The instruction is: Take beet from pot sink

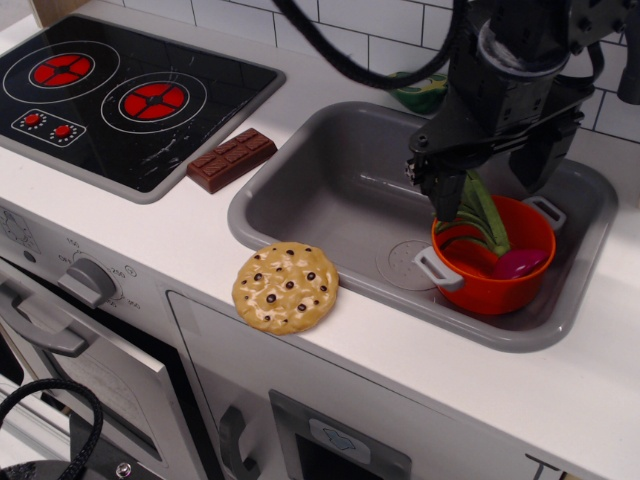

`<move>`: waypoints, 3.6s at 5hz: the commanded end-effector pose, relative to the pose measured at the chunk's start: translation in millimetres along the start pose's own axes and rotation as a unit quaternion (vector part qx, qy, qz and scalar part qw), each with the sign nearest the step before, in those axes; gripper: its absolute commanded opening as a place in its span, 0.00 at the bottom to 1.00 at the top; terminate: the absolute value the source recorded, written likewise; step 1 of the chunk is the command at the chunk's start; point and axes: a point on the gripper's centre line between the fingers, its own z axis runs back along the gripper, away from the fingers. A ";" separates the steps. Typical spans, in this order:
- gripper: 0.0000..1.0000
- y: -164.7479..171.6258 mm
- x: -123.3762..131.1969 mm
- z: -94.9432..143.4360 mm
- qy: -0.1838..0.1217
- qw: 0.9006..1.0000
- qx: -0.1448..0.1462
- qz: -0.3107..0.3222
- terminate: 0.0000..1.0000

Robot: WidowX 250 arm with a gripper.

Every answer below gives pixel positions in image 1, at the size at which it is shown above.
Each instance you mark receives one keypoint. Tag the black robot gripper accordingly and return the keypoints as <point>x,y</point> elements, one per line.
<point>497,104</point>

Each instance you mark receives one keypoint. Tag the purple toy beet green leaves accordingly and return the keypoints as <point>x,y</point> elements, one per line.
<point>478,222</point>

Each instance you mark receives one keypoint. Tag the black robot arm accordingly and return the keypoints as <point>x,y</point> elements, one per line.
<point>543,29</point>

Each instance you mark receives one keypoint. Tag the grey plastic sink basin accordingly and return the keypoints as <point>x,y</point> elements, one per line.
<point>339,184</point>

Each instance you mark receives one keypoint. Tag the green toy avocado half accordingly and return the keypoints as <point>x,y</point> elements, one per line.
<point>425,98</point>

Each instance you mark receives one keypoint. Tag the dark grey toy faucet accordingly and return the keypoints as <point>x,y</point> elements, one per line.
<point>628,89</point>

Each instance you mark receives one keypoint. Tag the chocolate chip toy cookie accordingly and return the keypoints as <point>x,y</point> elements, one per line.
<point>285,288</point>

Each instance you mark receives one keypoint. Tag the brown toy chocolate bar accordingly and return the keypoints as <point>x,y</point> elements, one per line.
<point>230,160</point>

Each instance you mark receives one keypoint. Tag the white dishwasher cabinet door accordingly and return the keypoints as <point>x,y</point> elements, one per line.
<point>310,418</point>

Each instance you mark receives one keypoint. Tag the black toy stove top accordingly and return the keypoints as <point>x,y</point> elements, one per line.
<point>120,109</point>

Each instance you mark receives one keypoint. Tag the grey oven temperature knob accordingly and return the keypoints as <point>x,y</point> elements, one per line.
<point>88,282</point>

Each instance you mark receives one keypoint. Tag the white toy oven door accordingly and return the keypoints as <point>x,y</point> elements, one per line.
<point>142,414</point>

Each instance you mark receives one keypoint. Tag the orange toy pot grey handles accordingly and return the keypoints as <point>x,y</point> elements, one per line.
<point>474,278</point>

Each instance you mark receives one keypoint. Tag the grey cabinet door handle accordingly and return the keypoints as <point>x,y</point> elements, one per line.
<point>231,428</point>

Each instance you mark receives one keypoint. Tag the grey oven door handle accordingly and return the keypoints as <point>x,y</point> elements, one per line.
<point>29,323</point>

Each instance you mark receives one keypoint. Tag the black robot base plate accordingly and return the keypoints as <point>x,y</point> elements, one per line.
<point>106,461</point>

